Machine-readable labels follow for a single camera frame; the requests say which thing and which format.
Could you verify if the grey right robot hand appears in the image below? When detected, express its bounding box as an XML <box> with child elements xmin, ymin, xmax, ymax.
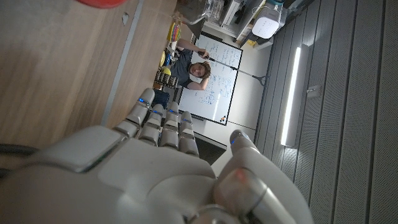
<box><xmin>0</xmin><ymin>88</ymin><xmax>315</xmax><ymax>224</ymax></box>

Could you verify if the clear plastic bottle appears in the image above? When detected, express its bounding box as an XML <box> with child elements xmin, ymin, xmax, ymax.
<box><xmin>172</xmin><ymin>0</ymin><xmax>225</xmax><ymax>26</ymax></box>

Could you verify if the red bowl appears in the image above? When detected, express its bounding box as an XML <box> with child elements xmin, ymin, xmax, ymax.
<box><xmin>74</xmin><ymin>0</ymin><xmax>128</xmax><ymax>9</ymax></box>

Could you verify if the black block stack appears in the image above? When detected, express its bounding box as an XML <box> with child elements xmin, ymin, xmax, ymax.
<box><xmin>154</xmin><ymin>70</ymin><xmax>179</xmax><ymax>90</ymax></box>

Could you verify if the whiteboard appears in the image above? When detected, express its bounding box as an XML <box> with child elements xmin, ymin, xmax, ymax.
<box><xmin>177</xmin><ymin>30</ymin><xmax>244</xmax><ymax>127</ymax></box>

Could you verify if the seated person in grey shirt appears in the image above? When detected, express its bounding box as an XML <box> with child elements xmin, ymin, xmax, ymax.
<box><xmin>170</xmin><ymin>38</ymin><xmax>212</xmax><ymax>91</ymax></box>

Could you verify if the long black grabber stick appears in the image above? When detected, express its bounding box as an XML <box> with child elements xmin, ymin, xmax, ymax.
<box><xmin>197</xmin><ymin>51</ymin><xmax>269</xmax><ymax>87</ymax></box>

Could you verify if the white shelf cabinet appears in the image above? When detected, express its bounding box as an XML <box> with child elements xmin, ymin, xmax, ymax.
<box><xmin>203</xmin><ymin>0</ymin><xmax>315</xmax><ymax>50</ymax></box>

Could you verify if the white air purifier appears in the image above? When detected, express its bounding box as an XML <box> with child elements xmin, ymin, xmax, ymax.
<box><xmin>251</xmin><ymin>2</ymin><xmax>282</xmax><ymax>40</ymax></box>

